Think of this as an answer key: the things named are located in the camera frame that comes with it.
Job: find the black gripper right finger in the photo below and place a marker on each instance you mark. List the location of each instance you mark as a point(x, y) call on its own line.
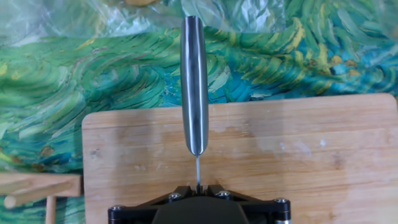
point(214, 190)

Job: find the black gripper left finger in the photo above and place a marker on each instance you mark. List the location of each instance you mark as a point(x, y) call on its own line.
point(183, 190)

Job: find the steel kitchen knife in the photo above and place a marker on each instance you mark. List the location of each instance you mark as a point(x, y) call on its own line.
point(194, 93)

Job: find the wooden cutting board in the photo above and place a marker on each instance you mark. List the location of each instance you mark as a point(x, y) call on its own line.
point(295, 161)

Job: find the wooden peg rack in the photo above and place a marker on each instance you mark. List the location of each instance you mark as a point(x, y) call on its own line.
point(37, 182)

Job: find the painted landscape tablecloth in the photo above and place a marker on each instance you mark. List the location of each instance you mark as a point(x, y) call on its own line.
point(77, 87)

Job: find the whole potato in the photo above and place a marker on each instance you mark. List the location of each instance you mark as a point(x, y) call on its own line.
point(141, 2)

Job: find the clear plastic bag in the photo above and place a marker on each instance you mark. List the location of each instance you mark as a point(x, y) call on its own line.
point(62, 18)

